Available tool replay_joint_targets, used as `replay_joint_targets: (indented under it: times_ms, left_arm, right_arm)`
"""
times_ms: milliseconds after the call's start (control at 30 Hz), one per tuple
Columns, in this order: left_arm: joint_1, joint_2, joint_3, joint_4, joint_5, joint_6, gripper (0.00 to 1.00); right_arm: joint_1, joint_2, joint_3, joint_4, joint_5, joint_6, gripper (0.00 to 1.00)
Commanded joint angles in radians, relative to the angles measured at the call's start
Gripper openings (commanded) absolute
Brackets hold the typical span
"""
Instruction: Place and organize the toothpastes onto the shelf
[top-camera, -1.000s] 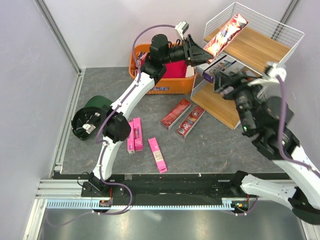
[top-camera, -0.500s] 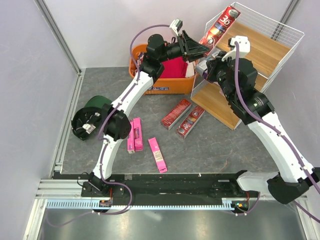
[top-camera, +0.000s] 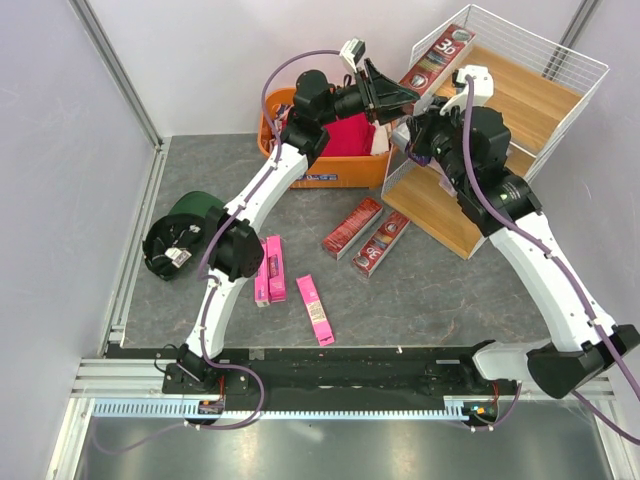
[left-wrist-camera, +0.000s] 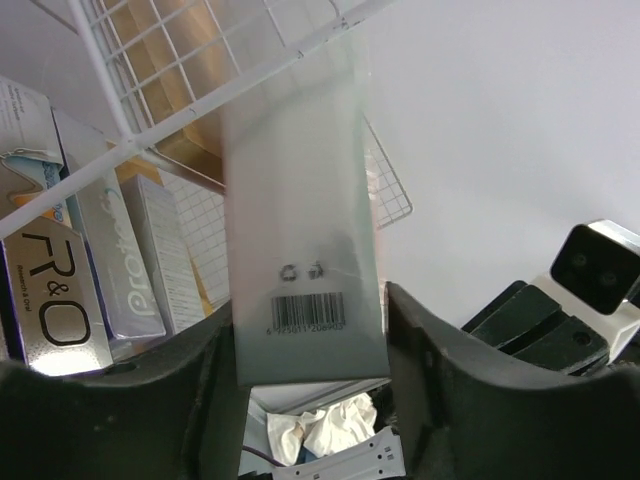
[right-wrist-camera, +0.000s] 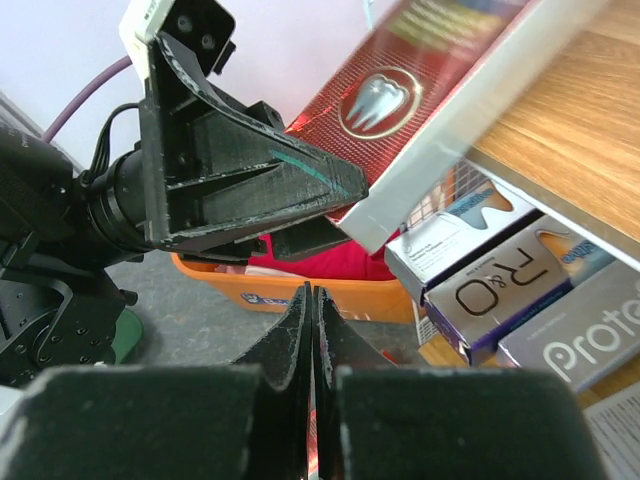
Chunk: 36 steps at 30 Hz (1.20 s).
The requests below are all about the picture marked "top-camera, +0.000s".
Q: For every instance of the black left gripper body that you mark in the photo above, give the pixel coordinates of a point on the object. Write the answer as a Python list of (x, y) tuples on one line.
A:
[(364, 94)]

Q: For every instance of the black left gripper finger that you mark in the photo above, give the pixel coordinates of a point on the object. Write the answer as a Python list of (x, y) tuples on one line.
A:
[(386, 90), (385, 114)]

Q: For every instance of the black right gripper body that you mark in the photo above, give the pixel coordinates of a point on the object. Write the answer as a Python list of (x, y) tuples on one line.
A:
[(436, 139)]

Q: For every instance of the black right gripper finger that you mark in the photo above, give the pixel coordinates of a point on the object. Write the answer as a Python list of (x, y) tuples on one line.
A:
[(431, 103), (416, 126)]

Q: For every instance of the red 3d toothpaste box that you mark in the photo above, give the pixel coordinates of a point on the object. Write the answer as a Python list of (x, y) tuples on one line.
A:
[(434, 60), (383, 240)]

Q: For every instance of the dark red toothpaste box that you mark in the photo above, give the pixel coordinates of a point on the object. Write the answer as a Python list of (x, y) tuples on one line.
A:
[(351, 228)]

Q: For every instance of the purple white toothpaste box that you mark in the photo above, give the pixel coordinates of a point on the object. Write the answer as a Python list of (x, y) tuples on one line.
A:
[(401, 137)]

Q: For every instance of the silver toothpaste box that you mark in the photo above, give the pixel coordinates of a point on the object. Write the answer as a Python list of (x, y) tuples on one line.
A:
[(446, 185)]

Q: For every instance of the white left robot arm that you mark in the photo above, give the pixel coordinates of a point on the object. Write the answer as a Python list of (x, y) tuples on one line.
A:
[(234, 252)]

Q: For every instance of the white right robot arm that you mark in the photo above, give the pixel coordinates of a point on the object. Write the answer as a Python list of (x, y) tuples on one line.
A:
[(470, 145)]

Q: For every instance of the cream patterned cloth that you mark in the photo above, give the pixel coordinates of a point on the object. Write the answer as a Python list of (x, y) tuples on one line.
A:
[(380, 141)]

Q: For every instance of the red folded cloth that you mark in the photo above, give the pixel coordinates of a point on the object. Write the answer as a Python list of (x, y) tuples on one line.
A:
[(350, 137)]

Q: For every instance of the orange plastic basket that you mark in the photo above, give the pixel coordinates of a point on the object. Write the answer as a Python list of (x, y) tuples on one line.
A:
[(327, 172)]

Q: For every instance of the pink toothpaste box middle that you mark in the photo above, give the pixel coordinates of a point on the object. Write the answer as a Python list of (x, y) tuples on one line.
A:
[(276, 271)]

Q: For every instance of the pink toothpaste box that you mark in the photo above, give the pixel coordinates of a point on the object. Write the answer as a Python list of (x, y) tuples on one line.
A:
[(261, 281), (276, 271)]

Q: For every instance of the pink toothpaste box angled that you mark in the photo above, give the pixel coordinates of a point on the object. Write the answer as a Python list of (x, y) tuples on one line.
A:
[(315, 311)]

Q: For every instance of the pink toothpaste box left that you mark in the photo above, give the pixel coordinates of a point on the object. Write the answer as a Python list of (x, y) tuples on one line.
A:
[(261, 281)]

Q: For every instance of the green black cap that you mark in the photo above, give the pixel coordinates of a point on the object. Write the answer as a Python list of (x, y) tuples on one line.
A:
[(174, 239)]

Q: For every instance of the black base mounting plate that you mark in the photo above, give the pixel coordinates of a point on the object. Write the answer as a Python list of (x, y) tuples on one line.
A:
[(433, 371)]

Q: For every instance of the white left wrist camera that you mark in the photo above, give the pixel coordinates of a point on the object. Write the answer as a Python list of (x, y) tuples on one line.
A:
[(351, 53)]

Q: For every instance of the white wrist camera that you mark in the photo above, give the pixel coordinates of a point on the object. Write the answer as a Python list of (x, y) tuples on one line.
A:
[(351, 53), (474, 86)]

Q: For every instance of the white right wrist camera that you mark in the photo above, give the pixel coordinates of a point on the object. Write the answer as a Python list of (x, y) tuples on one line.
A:
[(474, 86)]

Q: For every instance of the white wire wooden shelf rack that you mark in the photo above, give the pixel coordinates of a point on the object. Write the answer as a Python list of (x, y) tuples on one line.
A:
[(541, 88)]

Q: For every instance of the aluminium frame rail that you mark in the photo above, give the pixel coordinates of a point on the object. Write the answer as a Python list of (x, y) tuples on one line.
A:
[(109, 56)]

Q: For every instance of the blue slotted cable duct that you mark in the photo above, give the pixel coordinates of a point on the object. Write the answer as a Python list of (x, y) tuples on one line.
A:
[(196, 409)]

